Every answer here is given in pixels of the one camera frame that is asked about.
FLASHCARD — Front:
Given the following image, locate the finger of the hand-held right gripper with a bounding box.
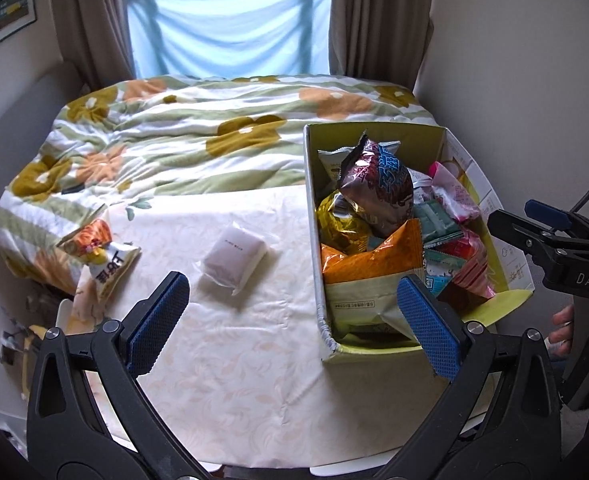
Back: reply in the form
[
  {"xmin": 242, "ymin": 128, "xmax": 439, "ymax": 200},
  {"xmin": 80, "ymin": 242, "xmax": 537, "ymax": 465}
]
[
  {"xmin": 487, "ymin": 208, "xmax": 575, "ymax": 273},
  {"xmin": 524, "ymin": 199, "xmax": 589, "ymax": 247}
]

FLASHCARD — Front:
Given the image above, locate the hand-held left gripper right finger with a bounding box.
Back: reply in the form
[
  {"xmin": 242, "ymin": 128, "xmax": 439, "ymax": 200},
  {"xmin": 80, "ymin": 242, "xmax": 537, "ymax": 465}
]
[{"xmin": 379, "ymin": 275, "xmax": 565, "ymax": 480}]

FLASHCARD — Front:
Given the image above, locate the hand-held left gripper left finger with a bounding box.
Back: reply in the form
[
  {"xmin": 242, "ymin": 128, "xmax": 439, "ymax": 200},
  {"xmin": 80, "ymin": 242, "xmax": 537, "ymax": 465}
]
[{"xmin": 27, "ymin": 271, "xmax": 210, "ymax": 480}]

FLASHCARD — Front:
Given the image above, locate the pink striped snack packet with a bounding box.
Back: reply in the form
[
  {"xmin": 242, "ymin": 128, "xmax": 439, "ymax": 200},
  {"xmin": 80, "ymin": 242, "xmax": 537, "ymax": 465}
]
[{"xmin": 449, "ymin": 225, "xmax": 497, "ymax": 301}]

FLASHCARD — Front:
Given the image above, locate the blue white snack packet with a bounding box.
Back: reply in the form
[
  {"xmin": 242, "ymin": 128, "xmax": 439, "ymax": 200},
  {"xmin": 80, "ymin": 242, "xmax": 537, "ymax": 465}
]
[{"xmin": 424, "ymin": 247, "xmax": 460, "ymax": 296}]

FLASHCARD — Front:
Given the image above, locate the light pink snack packet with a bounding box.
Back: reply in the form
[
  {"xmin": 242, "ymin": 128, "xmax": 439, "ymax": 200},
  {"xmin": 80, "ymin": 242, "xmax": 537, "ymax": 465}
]
[{"xmin": 429, "ymin": 160, "xmax": 482, "ymax": 221}]

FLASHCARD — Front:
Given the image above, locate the dark green snack packet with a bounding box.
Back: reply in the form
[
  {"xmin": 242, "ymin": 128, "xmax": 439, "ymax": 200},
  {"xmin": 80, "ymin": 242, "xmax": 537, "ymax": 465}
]
[{"xmin": 414, "ymin": 200, "xmax": 462, "ymax": 246}]

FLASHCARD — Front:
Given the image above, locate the large orange snack bag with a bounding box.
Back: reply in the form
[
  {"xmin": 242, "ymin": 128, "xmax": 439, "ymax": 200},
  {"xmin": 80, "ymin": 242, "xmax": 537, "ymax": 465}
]
[{"xmin": 321, "ymin": 220, "xmax": 425, "ymax": 341}]

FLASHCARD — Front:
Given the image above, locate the gold yellow snack bag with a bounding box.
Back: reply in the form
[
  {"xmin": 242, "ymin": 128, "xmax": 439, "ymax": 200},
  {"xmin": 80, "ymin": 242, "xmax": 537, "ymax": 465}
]
[{"xmin": 317, "ymin": 191, "xmax": 375, "ymax": 256}]

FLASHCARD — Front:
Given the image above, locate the dark snack bag blue print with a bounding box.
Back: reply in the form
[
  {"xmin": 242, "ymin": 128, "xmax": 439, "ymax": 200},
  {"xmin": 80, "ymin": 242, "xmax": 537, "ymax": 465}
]
[{"xmin": 339, "ymin": 132, "xmax": 417, "ymax": 238}]

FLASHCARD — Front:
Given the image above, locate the green cardboard box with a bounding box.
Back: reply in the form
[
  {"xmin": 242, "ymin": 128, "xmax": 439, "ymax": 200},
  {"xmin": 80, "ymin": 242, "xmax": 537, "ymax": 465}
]
[{"xmin": 303, "ymin": 122, "xmax": 535, "ymax": 363}]

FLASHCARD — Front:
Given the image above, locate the person's right hand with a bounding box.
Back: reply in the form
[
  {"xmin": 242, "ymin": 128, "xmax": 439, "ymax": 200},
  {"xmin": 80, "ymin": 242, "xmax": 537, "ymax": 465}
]
[{"xmin": 548, "ymin": 304, "xmax": 575, "ymax": 357}]

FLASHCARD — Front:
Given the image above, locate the white floral tablecloth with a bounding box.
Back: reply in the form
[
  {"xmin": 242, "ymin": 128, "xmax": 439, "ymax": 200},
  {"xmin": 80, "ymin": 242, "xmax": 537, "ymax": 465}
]
[{"xmin": 72, "ymin": 185, "xmax": 475, "ymax": 468}]

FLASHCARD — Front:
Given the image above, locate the orange white snack bag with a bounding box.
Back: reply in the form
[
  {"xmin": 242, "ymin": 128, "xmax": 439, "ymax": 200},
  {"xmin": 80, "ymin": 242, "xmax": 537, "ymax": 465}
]
[{"xmin": 57, "ymin": 217, "xmax": 142, "ymax": 301}]

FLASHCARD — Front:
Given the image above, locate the white soft packet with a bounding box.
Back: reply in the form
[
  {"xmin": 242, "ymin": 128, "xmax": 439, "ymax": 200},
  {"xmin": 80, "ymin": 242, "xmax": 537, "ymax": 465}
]
[{"xmin": 202, "ymin": 224, "xmax": 269, "ymax": 297}]

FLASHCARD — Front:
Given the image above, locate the floral blanket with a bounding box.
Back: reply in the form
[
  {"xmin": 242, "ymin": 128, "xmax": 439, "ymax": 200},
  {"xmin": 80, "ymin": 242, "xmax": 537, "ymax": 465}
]
[{"xmin": 0, "ymin": 74, "xmax": 440, "ymax": 293}]

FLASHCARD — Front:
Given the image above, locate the grey headboard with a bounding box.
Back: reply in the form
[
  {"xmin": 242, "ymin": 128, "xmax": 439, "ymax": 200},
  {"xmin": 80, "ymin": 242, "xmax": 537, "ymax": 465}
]
[{"xmin": 0, "ymin": 60, "xmax": 88, "ymax": 241}]

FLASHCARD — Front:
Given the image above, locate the brown curtain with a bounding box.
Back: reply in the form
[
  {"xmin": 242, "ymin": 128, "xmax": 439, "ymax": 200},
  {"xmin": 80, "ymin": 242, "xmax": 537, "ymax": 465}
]
[
  {"xmin": 328, "ymin": 0, "xmax": 435, "ymax": 93},
  {"xmin": 47, "ymin": 0, "xmax": 135, "ymax": 91}
]

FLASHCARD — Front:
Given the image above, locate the light blue cloth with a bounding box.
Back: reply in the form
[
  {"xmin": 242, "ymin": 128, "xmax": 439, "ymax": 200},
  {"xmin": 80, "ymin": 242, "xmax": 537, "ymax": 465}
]
[{"xmin": 124, "ymin": 0, "xmax": 332, "ymax": 81}]

